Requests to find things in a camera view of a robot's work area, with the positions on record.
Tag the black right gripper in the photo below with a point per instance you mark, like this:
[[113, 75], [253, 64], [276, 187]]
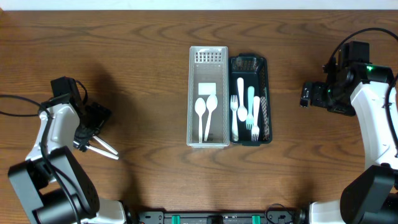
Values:
[[319, 88]]

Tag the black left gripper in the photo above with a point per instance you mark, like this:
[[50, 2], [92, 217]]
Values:
[[84, 139]]

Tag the white plastic spoon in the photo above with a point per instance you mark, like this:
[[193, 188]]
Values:
[[106, 145], [211, 105], [86, 147], [242, 111]]

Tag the dark green plastic basket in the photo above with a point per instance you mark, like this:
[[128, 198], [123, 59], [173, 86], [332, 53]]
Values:
[[254, 70]]

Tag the pale blue plastic fork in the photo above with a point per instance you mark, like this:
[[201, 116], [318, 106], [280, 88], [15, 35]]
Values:
[[250, 117]]

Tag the white plastic fork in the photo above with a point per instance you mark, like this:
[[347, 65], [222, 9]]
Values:
[[234, 108], [255, 128]]

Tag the white plastic utensil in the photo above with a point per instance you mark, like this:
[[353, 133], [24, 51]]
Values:
[[200, 108]]

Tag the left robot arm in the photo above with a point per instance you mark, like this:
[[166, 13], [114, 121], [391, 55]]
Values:
[[51, 184]]

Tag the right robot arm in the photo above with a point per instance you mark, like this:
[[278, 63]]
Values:
[[356, 87]]

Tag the white label in basket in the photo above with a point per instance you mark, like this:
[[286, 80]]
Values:
[[207, 88]]

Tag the clear plastic basket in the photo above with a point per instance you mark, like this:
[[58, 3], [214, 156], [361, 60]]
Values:
[[207, 114]]

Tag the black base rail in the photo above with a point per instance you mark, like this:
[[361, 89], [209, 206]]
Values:
[[276, 213]]

